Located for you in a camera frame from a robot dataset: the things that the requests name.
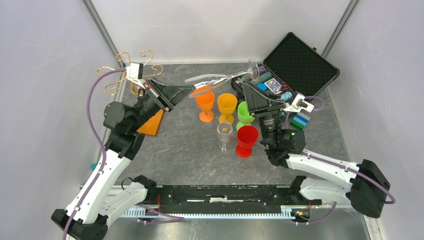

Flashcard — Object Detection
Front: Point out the black poker chip case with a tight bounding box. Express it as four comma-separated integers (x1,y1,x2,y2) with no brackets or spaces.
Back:
230,32,341,104

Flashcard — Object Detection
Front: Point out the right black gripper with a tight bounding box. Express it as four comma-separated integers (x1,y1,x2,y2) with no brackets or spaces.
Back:
242,80,286,149

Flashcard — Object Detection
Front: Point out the red plastic wine glass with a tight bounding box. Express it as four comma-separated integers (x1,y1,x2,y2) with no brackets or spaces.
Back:
235,125,259,158

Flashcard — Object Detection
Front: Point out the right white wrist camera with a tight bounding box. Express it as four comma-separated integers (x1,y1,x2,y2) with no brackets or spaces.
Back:
283,91,315,113

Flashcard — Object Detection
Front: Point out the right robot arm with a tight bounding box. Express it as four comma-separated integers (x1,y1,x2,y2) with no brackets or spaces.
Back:
242,82,396,219

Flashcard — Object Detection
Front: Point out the orange plastic wine glass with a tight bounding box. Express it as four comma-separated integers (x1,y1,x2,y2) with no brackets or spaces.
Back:
195,92,215,123

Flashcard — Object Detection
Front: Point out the wooden rack base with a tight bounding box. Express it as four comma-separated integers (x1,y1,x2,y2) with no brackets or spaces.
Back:
137,110,164,137

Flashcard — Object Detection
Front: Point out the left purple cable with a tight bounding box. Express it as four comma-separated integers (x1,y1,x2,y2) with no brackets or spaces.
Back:
62,67,128,240

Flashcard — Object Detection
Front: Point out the yellow plastic wine glass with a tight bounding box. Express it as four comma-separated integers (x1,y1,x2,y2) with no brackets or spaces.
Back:
217,93,238,124

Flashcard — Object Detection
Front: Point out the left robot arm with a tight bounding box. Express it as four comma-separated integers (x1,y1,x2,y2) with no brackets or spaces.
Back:
51,78,196,240

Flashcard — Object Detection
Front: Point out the clear wine glass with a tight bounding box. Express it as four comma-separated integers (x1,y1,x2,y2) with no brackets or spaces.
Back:
185,58,260,98
216,121,233,152

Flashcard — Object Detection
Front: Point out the blue green brick stack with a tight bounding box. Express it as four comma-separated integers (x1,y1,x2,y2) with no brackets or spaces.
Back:
289,112,311,131

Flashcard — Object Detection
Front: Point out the gold wire wine glass rack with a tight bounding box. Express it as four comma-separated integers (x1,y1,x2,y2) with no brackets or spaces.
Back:
96,49,164,96

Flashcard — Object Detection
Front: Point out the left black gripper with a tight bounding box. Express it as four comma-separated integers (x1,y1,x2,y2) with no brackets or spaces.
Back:
129,76,197,131

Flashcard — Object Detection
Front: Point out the green plastic wine glass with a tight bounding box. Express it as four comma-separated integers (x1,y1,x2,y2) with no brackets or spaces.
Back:
236,101,255,131

